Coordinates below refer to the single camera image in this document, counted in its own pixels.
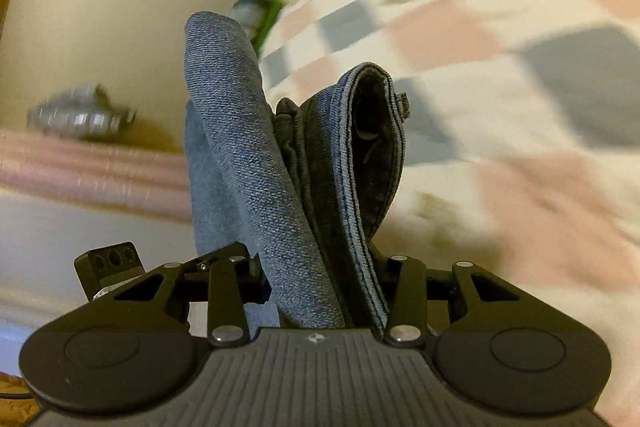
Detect blue denim jeans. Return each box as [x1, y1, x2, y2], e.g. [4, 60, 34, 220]
[184, 12, 409, 329]

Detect silver crumpled object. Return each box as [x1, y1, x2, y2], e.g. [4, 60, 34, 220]
[27, 84, 137, 141]

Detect green black folded garment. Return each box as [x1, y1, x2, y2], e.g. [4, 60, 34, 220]
[228, 0, 285, 56]

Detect pink grey checkered quilt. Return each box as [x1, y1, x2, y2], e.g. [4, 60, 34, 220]
[262, 0, 639, 426]

